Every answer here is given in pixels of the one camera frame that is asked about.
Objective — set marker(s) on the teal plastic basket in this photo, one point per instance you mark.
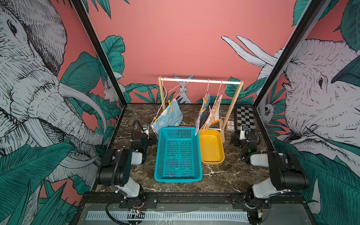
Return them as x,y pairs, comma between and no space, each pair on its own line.
178,156

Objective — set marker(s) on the blue dotted towel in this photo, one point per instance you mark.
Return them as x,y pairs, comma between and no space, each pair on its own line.
170,117

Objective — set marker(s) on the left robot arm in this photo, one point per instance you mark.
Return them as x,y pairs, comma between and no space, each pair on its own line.
115,167

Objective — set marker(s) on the dark blue towel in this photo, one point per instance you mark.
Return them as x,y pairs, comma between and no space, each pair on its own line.
202,120

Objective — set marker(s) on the white slotted cable duct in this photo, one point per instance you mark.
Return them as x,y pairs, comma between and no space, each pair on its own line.
236,216

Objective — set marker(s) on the pink wire hanger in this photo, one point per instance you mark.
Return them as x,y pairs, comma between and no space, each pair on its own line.
164,97

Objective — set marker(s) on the checkerboard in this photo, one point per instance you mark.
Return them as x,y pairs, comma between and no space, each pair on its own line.
244,118

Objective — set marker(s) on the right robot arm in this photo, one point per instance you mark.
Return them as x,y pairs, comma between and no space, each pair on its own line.
285,170

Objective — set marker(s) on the cream orange towel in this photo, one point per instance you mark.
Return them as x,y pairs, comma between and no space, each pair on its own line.
214,114

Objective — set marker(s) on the small white red box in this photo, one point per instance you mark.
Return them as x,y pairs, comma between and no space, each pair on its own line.
230,126

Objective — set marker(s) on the pink hanger middle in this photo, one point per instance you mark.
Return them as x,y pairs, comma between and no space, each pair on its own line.
204,105

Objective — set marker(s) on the yellow plastic tray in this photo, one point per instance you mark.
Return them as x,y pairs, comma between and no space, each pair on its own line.
211,147

